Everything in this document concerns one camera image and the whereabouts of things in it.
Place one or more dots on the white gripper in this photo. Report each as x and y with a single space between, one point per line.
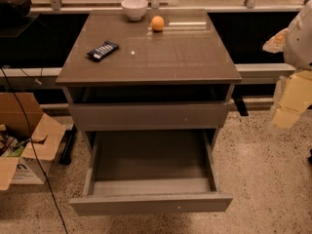
299 44

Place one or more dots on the closed grey upper drawer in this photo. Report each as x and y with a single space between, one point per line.
131 117

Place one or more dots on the grey drawer cabinet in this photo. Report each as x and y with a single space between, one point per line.
186 62

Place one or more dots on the open grey middle drawer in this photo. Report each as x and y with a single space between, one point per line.
151 172

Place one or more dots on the orange fruit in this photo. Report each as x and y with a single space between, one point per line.
157 23

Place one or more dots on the white ceramic bowl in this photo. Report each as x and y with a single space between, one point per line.
134 9

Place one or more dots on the open cardboard box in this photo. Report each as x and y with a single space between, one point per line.
24 119

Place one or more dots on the black object on shelf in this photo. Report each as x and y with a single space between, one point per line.
14 9

